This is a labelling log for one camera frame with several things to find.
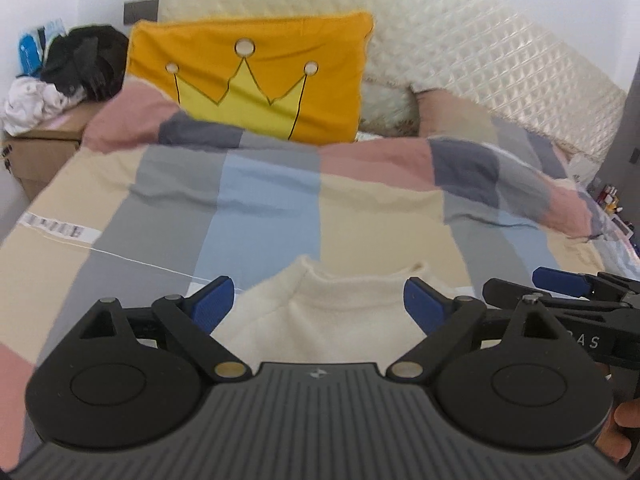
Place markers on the patchwork plaid bed cover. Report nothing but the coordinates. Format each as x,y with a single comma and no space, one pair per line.
156,203

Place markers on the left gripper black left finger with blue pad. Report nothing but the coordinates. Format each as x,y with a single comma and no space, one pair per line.
125,377

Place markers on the person's right hand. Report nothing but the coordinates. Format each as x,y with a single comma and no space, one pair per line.
612,442

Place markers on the cream and blue fleece sweater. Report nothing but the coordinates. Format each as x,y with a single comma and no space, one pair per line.
316,312

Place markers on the dark wall switch plate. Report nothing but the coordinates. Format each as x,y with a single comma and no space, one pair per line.
139,10

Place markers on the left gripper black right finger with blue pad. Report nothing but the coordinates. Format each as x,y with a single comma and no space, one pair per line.
515,379

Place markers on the white crumpled cloth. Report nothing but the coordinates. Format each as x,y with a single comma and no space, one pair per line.
30,102

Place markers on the black garment pile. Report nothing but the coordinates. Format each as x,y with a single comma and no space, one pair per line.
92,58

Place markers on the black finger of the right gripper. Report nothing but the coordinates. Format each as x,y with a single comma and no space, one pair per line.
562,289

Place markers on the blue items on wall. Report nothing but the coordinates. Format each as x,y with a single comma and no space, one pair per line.
34,44

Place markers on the orange crown pillow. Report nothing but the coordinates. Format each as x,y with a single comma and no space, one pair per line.
294,79

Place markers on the cardboard box nightstand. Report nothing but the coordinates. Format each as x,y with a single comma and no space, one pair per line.
36,156

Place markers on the small items on shelf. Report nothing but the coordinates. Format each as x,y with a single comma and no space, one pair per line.
607,196

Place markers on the cream quilted headboard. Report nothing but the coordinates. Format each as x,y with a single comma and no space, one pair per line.
480,50

